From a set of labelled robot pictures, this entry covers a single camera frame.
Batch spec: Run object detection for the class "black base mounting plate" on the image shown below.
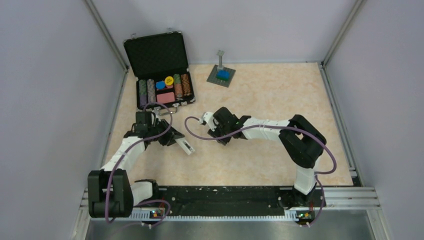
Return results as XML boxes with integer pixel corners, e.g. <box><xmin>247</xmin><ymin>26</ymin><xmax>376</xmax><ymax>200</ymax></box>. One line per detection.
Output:
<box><xmin>152</xmin><ymin>186</ymin><xmax>327</xmax><ymax>217</ymax></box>

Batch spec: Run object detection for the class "grey lego baseplate with bricks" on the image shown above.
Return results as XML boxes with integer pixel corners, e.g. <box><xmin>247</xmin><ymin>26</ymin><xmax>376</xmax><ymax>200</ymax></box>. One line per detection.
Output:
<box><xmin>206</xmin><ymin>50</ymin><xmax>236</xmax><ymax>88</ymax></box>

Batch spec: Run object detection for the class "black poker chip case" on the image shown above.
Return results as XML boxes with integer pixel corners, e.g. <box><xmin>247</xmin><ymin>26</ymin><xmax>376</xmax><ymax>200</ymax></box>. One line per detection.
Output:
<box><xmin>123</xmin><ymin>31</ymin><xmax>196</xmax><ymax>110</ymax></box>

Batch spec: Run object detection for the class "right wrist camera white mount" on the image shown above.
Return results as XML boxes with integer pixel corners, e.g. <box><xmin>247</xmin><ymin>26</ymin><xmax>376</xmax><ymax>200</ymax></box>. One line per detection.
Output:
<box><xmin>198</xmin><ymin>111</ymin><xmax>216</xmax><ymax>132</ymax></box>

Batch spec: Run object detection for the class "white remote control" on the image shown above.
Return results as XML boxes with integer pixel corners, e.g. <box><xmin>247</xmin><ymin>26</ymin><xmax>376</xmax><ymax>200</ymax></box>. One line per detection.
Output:
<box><xmin>175</xmin><ymin>137</ymin><xmax>195</xmax><ymax>155</ymax></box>

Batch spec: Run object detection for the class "yellow poker chip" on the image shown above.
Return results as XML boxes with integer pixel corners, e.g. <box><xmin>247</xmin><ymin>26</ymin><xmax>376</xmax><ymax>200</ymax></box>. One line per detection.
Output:
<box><xmin>164</xmin><ymin>76</ymin><xmax>174</xmax><ymax>86</ymax></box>

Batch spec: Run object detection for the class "blue poker chip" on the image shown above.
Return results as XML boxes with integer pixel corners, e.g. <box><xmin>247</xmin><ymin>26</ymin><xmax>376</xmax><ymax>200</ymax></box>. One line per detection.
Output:
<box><xmin>155</xmin><ymin>81</ymin><xmax>167</xmax><ymax>91</ymax></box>

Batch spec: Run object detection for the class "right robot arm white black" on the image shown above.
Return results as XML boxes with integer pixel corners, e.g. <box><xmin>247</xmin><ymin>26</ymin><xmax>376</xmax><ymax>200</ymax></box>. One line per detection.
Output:
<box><xmin>200</xmin><ymin>107</ymin><xmax>327</xmax><ymax>206</ymax></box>

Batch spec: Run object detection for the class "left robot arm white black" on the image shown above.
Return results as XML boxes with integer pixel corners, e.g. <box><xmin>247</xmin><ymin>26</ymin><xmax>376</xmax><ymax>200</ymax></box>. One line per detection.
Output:
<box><xmin>87</xmin><ymin>111</ymin><xmax>195</xmax><ymax>219</ymax></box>

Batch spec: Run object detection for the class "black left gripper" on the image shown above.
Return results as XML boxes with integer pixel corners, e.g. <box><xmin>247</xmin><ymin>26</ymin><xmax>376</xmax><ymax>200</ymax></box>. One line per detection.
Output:
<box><xmin>148</xmin><ymin>118</ymin><xmax>185</xmax><ymax>146</ymax></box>

